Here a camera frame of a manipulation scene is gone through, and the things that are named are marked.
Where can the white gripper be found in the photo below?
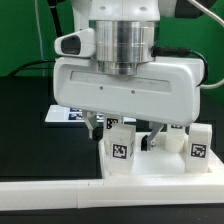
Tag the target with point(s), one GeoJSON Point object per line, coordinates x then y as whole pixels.
{"type": "Point", "coordinates": [164, 91]}

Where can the white square table top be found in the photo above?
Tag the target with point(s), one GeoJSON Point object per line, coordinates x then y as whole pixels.
{"type": "Point", "coordinates": [158, 161]}

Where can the white L-shaped obstacle fence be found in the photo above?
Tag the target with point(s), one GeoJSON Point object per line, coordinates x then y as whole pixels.
{"type": "Point", "coordinates": [115, 192]}

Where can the white marker base plate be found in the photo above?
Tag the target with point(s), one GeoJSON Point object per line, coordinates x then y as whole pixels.
{"type": "Point", "coordinates": [58, 114]}

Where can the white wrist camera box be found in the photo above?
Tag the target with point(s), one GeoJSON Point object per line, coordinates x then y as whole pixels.
{"type": "Point", "coordinates": [81, 44]}

